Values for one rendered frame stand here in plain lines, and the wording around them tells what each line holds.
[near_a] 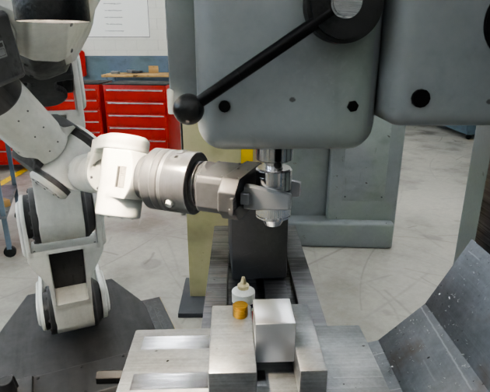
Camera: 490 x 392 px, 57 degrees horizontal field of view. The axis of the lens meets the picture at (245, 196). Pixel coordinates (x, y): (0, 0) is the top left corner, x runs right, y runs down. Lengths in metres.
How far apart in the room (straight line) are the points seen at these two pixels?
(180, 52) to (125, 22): 9.28
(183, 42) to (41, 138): 0.39
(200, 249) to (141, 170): 1.93
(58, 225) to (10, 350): 0.51
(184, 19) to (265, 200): 0.23
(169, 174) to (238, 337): 0.24
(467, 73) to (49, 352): 1.31
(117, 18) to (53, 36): 9.05
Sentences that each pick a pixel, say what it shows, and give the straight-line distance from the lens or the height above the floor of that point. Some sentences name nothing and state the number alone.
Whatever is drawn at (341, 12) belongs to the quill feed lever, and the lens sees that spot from 0.44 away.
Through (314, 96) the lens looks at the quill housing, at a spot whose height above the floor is 1.37.
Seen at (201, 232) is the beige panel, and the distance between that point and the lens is 2.49.
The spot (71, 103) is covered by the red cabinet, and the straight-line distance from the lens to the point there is 5.52.
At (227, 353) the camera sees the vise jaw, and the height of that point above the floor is 1.04.
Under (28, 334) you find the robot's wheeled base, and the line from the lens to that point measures 1.60.
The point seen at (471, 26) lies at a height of 1.43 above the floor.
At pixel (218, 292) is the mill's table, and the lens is 0.95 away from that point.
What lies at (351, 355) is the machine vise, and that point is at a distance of 0.69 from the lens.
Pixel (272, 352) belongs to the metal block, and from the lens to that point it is 0.62.
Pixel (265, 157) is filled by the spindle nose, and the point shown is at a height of 1.29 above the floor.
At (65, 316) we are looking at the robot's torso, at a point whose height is 0.70.
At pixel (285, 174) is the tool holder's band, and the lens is 0.56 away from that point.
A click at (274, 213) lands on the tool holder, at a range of 0.58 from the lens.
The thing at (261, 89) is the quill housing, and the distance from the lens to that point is 0.46.
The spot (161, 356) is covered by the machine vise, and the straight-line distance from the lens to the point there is 0.68.
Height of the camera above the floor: 1.42
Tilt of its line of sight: 19 degrees down
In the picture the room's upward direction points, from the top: straight up
